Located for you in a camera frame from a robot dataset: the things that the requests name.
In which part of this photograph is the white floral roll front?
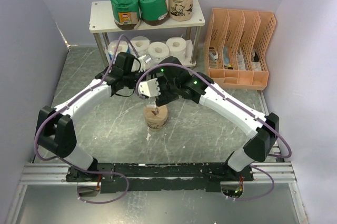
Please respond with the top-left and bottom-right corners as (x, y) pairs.
(131, 36), (150, 56)

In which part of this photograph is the aluminium frame rail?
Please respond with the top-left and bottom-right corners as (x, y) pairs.
(19, 162), (297, 186)

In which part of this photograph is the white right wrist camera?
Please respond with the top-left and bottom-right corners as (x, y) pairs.
(138, 78), (161, 97)

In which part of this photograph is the grey two-tier shelf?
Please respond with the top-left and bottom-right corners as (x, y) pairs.
(89, 0), (205, 67)

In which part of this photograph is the blue paper roll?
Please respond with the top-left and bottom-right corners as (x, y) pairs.
(107, 40), (130, 63)

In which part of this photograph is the green paper roll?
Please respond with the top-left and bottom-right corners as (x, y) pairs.
(139, 0), (169, 26)

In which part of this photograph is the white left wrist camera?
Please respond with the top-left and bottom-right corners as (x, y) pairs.
(138, 54), (152, 69)

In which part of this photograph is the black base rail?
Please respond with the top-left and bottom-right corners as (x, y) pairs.
(65, 162), (255, 194)

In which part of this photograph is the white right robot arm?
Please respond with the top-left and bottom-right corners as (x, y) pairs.
(154, 56), (280, 181)

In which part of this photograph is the white unwrapped loose-end roll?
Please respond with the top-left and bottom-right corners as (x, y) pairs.
(166, 37), (193, 65)

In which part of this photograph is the orange plastic file organizer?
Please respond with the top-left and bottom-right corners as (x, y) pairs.
(204, 8), (276, 90)

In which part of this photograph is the brown cartoon paper roll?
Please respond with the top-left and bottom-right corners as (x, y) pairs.
(168, 0), (193, 22)

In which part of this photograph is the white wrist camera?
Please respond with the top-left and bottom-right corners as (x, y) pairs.
(138, 78), (161, 97)
(138, 54), (152, 69)

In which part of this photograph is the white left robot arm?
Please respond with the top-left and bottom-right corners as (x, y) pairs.
(34, 52), (141, 181)

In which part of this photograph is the green torn roll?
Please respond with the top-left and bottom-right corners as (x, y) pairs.
(110, 0), (141, 30)

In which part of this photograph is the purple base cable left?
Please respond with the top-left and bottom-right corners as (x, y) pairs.
(76, 170), (130, 204)

